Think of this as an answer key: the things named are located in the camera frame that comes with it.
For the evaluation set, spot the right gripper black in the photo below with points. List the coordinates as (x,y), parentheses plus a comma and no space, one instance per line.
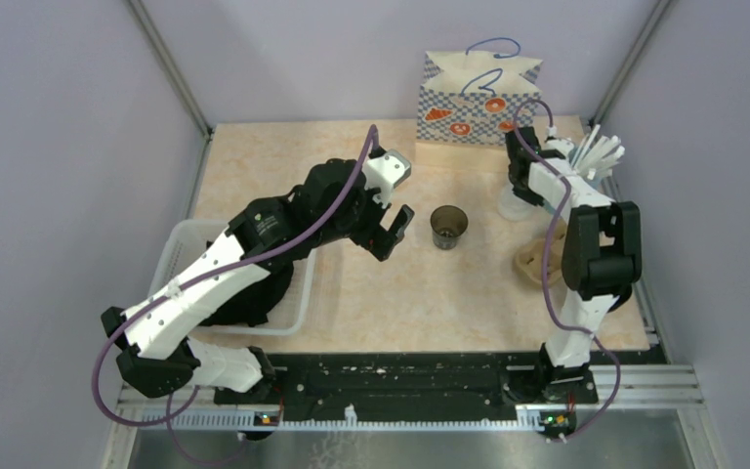
(530,197)

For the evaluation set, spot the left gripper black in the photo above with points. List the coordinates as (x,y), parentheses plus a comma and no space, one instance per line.
(376,239)

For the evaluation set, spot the white cup lid stack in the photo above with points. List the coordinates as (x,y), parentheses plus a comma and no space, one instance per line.
(513,208)

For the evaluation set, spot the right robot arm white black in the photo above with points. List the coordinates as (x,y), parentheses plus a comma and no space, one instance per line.
(601,258)

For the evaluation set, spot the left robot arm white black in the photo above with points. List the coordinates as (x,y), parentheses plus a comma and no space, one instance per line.
(241,268)

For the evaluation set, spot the paper bag blue checkered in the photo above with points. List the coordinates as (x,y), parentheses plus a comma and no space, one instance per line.
(476,95)

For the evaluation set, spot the blue straw holder cup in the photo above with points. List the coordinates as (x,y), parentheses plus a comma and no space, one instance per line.
(598,188)

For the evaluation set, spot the brown pulp cup carrier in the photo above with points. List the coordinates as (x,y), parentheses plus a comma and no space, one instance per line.
(528,259)

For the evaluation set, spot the black cloth in basket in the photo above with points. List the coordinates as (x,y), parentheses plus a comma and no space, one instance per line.
(251,306)

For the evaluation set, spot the white plastic basket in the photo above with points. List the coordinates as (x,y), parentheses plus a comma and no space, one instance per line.
(187,241)

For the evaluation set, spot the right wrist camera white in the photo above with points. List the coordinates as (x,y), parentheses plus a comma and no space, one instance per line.
(563,146)

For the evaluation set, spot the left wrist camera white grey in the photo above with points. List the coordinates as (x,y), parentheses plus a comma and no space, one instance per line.
(384,174)

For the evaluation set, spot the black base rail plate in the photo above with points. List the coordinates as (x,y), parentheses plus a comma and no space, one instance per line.
(408,387)

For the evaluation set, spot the white slotted cable duct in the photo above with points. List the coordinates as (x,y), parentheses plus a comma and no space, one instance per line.
(210,419)

